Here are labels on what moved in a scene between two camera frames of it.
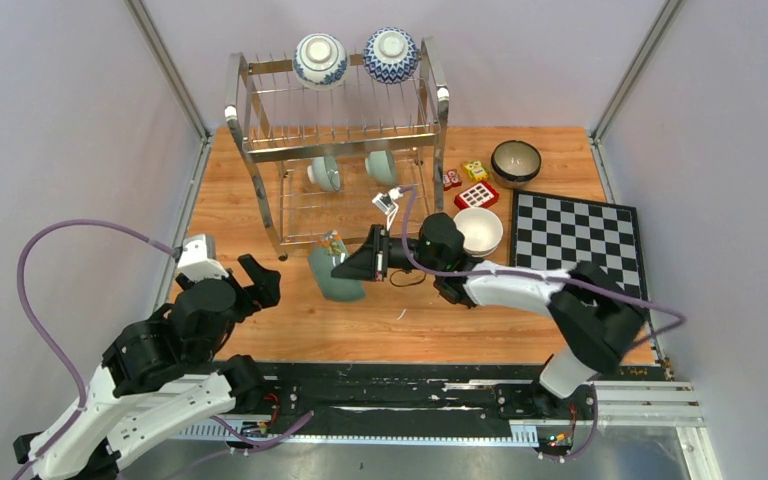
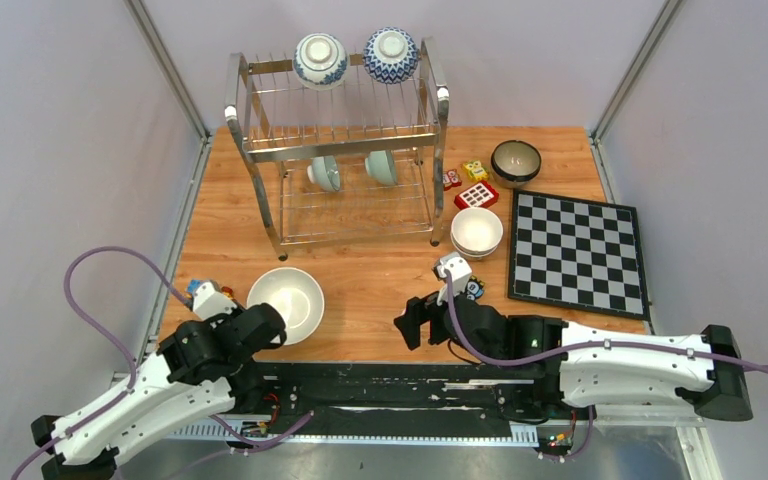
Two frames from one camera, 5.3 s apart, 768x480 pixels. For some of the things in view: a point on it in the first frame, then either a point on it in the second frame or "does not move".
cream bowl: x=484 y=254 does not move
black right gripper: x=367 y=264 → x=417 y=310
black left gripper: x=264 y=292 → x=238 y=313
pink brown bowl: x=511 y=183 does not move
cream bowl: x=481 y=229 does not move
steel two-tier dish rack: x=345 y=156 does not move
